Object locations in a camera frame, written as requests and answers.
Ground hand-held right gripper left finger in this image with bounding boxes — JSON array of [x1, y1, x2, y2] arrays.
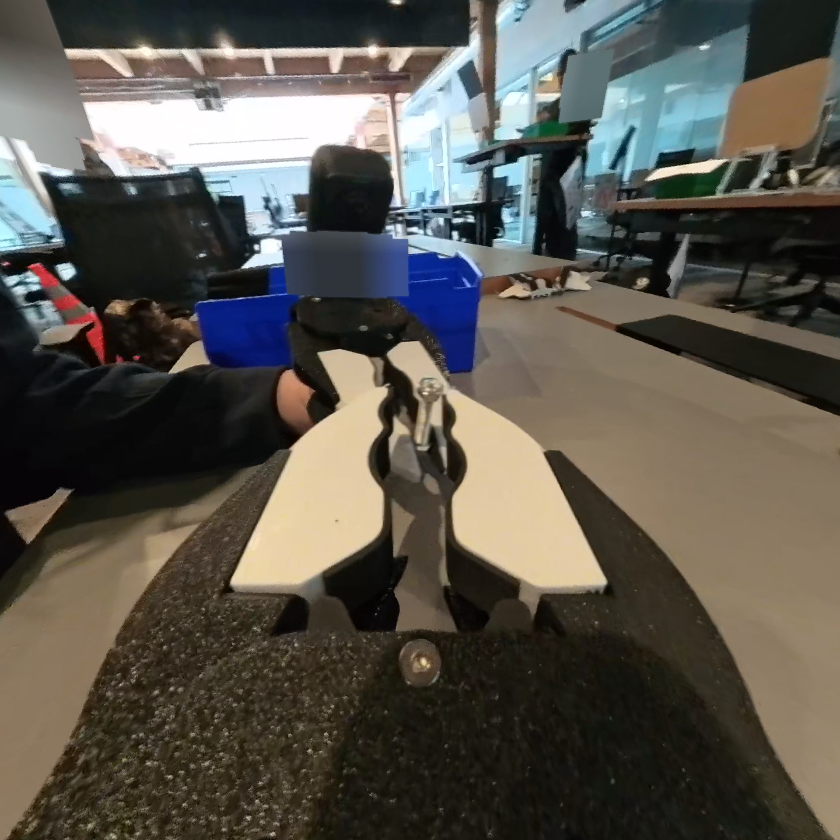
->
[[230, 386, 408, 611]]

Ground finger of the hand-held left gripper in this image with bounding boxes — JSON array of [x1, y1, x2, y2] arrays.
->
[[318, 348, 389, 411], [387, 340, 455, 396]]

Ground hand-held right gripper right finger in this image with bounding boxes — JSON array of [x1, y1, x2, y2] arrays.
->
[[441, 392, 608, 614]]

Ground steel bolt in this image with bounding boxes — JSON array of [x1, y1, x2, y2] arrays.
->
[[412, 376, 448, 455]]

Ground blue plastic bin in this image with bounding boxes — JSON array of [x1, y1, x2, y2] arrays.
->
[[196, 252, 482, 374]]

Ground person's left forearm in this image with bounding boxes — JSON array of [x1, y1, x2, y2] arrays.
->
[[0, 282, 298, 519]]

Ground person's left hand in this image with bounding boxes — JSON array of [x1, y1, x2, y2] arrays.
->
[[276, 367, 317, 435]]

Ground black and white patterned object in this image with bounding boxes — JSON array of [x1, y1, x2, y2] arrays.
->
[[497, 268, 595, 301]]

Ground camouflage bag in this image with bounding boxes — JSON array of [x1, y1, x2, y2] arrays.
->
[[101, 298, 201, 371]]

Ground black standing desk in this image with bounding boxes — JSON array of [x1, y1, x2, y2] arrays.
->
[[453, 131, 595, 257]]

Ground black mesh office chair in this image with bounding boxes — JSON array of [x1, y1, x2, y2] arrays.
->
[[39, 167, 260, 312]]

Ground black table mat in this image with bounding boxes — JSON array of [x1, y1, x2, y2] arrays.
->
[[617, 314, 840, 413]]

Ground orange traffic cone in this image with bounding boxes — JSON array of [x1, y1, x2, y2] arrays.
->
[[26, 262, 106, 367]]

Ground green box with white lid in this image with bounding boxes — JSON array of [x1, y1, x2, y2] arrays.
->
[[643, 159, 731, 199]]

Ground wooden desk with black legs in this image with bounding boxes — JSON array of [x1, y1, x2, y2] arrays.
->
[[607, 187, 840, 309]]

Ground tan board panel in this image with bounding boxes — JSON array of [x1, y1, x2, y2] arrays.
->
[[718, 58, 833, 158]]

